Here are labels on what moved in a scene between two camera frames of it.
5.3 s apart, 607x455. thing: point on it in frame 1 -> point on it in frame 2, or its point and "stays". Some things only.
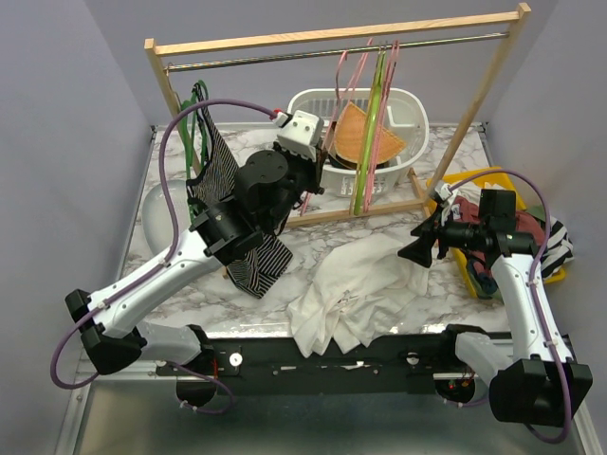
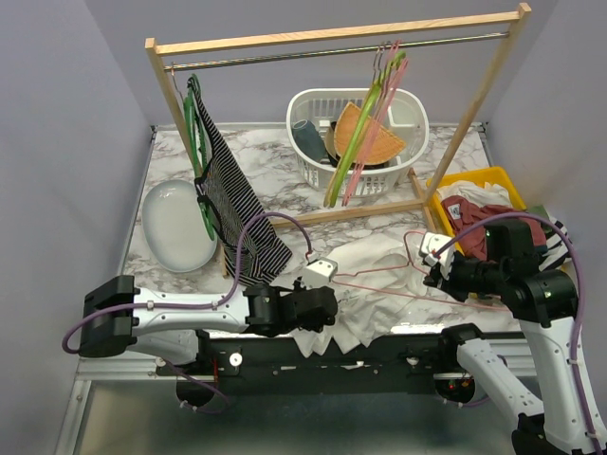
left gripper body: [301, 169] -> [316, 328]
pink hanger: [338, 121] -> [413, 268]
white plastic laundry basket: [371, 136] stays
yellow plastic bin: [491, 175] stays
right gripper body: [460, 235] -> [469, 274]
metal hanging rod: [193, 64] stays
